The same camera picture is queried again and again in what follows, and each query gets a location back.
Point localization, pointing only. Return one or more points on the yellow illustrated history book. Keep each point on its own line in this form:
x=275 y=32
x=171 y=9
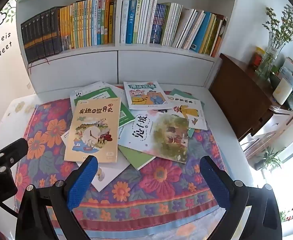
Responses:
x=94 y=130

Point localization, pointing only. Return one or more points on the white bookshelf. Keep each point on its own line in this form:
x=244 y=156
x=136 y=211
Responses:
x=161 y=60

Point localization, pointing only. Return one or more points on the row of blue white books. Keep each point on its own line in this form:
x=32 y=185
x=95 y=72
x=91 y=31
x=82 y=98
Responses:
x=166 y=25

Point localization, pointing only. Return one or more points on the row of black hardcover books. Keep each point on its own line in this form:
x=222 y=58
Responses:
x=41 y=35

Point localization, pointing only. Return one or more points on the pale blue appliance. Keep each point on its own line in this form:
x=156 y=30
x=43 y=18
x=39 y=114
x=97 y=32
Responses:
x=290 y=76

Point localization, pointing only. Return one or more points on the white picture book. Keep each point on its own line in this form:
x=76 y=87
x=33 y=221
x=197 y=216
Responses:
x=111 y=177

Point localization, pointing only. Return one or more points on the white book with coated figure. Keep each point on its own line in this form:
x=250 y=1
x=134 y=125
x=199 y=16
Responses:
x=186 y=112

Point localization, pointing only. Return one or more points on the watercolour rabbit storybook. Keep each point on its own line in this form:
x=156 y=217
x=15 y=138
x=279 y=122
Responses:
x=166 y=135

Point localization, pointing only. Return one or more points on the cartoon book with teal title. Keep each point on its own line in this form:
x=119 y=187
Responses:
x=146 y=96

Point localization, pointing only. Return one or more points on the potted green plant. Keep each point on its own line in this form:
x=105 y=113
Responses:
x=271 y=158

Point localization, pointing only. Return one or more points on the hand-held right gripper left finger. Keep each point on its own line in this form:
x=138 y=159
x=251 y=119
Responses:
x=82 y=182

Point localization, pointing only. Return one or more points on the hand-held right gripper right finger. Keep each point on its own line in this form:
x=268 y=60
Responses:
x=215 y=185

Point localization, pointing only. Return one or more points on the glass vase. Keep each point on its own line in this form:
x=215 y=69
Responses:
x=269 y=55

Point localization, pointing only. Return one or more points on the thin teal book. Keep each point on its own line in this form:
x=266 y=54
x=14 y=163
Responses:
x=184 y=93

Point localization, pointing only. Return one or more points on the floral blanket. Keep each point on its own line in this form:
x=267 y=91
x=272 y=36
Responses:
x=161 y=180

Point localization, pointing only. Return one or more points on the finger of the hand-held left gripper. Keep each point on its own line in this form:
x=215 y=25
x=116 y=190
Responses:
x=11 y=151

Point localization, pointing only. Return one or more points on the yellow red box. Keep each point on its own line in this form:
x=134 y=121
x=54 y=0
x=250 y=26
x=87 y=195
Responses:
x=257 y=57

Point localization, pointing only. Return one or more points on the brown wooden cabinet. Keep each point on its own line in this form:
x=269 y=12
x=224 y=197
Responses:
x=236 y=92

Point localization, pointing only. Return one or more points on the green bordered workbook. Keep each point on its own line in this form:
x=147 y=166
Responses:
x=129 y=118

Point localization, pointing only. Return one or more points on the bunch of small flowers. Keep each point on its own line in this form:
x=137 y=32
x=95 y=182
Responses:
x=286 y=25

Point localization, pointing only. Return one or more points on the white workbook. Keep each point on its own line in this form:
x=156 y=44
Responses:
x=85 y=91

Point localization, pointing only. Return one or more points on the white cylindrical container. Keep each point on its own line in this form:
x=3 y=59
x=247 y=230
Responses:
x=282 y=91

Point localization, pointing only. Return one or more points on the plain green book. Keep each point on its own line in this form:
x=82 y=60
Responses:
x=136 y=161

